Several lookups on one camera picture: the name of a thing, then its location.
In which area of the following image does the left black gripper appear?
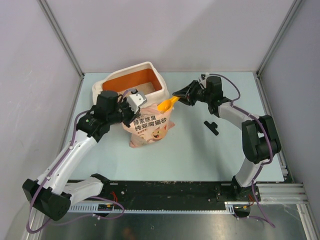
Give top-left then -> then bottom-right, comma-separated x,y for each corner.
107,96 -> 140,128

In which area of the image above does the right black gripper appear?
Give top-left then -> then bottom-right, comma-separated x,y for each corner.
173,80 -> 212,106

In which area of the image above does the pink cat litter bag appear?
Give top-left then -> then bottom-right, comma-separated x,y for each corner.
122,103 -> 175,148

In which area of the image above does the black bag sealing clip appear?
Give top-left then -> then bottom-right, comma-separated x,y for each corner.
203,120 -> 219,136

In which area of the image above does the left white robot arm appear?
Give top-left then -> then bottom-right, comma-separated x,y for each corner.
22,90 -> 147,221

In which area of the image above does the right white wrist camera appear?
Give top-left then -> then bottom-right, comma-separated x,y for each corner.
198,72 -> 211,82

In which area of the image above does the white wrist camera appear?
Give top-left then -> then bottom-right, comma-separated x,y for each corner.
198,72 -> 211,82
126,88 -> 148,114

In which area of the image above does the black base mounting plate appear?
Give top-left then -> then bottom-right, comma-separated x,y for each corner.
81,180 -> 261,212

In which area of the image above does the white orange litter box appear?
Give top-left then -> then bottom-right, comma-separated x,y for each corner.
92,61 -> 170,107

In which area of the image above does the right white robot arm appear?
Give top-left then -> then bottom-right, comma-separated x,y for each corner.
172,73 -> 282,201

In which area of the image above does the grey slotted cable duct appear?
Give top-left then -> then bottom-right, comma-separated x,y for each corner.
68,201 -> 235,214

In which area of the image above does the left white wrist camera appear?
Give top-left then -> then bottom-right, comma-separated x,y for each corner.
126,88 -> 148,114

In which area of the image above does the yellow plastic litter scoop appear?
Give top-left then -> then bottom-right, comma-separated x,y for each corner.
157,96 -> 180,113

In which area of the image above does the aluminium frame rail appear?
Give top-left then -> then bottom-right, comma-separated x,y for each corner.
36,182 -> 310,205

